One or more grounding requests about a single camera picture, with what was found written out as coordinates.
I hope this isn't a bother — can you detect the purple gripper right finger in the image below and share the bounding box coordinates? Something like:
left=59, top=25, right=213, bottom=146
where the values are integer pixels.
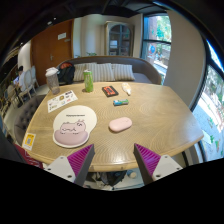
left=133, top=143, right=182, bottom=185

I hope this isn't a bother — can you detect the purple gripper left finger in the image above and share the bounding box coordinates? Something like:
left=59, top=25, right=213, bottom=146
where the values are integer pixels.
left=45, top=144, right=95, bottom=186

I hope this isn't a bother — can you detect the white cartoon mouse pad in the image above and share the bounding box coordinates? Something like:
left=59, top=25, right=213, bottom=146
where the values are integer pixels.
left=53, top=105, right=97, bottom=148

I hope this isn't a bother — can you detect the pink computer mouse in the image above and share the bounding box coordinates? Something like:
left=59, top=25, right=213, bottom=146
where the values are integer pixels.
left=109, top=117, right=132, bottom=132

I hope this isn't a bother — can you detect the yellow and white card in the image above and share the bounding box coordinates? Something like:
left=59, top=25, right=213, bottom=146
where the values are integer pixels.
left=22, top=133, right=36, bottom=150

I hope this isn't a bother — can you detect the green snack wrapper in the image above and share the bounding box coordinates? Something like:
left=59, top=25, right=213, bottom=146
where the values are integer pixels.
left=113, top=99, right=129, bottom=106

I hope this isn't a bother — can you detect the white sticker sheet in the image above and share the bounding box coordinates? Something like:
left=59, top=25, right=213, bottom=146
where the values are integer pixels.
left=47, top=90, right=78, bottom=113

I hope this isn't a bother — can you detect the grey tufted chair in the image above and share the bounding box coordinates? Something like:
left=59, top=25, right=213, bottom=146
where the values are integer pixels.
left=14, top=95, right=45, bottom=145

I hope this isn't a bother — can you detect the black and red card box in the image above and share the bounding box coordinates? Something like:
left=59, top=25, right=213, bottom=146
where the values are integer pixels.
left=102, top=86, right=118, bottom=97

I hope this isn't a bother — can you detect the green water bottle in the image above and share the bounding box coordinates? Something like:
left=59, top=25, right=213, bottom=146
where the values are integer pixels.
left=83, top=70, right=93, bottom=92

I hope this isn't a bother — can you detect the grey curved sofa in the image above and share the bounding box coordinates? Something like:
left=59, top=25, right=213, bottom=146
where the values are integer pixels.
left=66, top=56, right=162, bottom=85

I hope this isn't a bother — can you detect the black backpack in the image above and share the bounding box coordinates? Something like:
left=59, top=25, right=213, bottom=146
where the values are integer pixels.
left=58, top=62, right=75, bottom=85

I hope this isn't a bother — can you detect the clear shaker bottle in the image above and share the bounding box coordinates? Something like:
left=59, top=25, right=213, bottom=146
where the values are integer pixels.
left=45, top=67, right=60, bottom=95

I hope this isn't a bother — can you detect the striped cushion right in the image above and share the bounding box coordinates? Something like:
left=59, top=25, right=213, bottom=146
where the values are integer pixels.
left=112, top=64, right=135, bottom=81

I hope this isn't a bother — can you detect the striped cushion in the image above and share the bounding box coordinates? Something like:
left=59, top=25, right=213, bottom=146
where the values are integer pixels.
left=112, top=64, right=135, bottom=81
left=74, top=63, right=91, bottom=82
left=86, top=63, right=115, bottom=82

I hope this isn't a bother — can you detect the striped cushion left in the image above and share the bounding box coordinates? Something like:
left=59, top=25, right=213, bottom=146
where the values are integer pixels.
left=74, top=63, right=91, bottom=82

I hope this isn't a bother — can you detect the striped cushion middle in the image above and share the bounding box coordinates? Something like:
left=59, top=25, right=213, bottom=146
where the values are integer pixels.
left=86, top=63, right=115, bottom=82

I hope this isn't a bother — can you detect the seated person in white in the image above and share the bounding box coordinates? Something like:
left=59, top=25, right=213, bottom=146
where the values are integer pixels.
left=14, top=66, right=26, bottom=91

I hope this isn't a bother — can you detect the wooden door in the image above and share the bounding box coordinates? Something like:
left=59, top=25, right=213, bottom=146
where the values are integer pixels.
left=31, top=20, right=73, bottom=85

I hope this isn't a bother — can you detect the glass door cabinet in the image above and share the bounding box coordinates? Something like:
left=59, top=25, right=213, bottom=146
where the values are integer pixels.
left=105, top=21, right=134, bottom=56

